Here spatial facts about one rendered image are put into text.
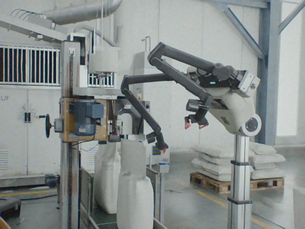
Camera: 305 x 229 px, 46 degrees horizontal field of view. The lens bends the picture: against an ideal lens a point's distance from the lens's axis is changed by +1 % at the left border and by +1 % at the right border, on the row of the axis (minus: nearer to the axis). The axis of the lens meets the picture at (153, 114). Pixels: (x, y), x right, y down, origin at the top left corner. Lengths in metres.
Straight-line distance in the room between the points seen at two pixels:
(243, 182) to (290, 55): 6.86
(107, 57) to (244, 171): 1.20
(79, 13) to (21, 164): 2.26
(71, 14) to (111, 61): 2.82
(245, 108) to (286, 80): 6.79
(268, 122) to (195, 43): 2.35
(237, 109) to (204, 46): 5.61
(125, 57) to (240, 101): 3.93
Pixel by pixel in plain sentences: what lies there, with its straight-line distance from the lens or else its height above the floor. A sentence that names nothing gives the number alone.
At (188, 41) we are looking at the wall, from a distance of 7.62.
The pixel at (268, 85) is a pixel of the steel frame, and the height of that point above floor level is 1.64.
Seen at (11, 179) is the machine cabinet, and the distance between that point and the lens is 5.53.
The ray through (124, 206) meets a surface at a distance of 2.53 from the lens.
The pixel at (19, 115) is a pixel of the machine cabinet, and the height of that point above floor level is 1.05.
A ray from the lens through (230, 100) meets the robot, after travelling 2.22.
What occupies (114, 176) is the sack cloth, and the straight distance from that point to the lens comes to 3.10.
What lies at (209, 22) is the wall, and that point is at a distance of 7.94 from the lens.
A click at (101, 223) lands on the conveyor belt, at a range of 2.95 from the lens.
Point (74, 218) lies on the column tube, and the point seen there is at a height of 0.44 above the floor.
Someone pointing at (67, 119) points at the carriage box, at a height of 1.19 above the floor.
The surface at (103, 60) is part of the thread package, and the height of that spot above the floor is 1.60.
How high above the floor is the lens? 1.38
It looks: 3 degrees down
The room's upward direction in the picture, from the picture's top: 1 degrees clockwise
